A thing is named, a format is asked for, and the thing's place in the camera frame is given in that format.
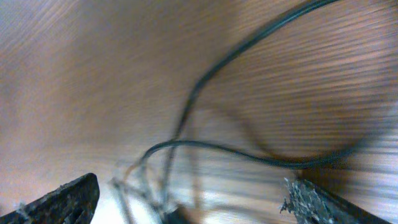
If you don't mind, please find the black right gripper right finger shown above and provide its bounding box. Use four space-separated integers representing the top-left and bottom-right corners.
280 179 389 224

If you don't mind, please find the black USB cable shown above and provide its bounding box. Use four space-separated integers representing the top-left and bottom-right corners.
108 0 364 224

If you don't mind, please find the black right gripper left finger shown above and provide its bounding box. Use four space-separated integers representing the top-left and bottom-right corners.
1 173 100 224

